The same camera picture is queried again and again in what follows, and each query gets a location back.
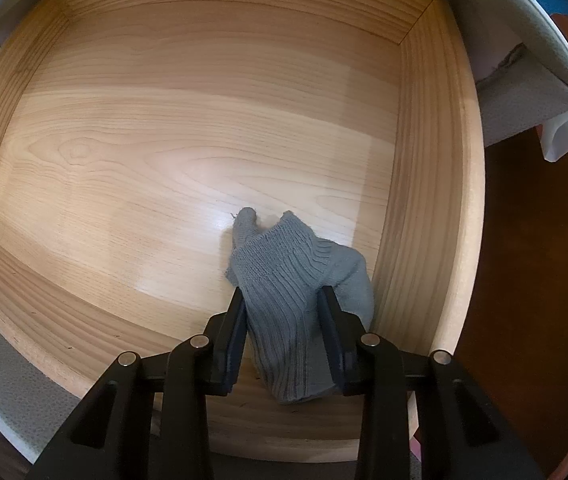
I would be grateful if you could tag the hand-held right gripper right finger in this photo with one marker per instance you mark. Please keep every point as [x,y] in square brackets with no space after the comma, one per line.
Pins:
[333,337]

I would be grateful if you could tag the grey knit sock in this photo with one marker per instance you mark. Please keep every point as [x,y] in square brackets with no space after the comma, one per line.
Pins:
[289,285]

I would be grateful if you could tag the wooden drawer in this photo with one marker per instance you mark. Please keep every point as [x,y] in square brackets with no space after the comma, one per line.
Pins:
[189,135]

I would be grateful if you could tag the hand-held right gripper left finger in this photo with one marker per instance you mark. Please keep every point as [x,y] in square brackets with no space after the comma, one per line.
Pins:
[236,340]

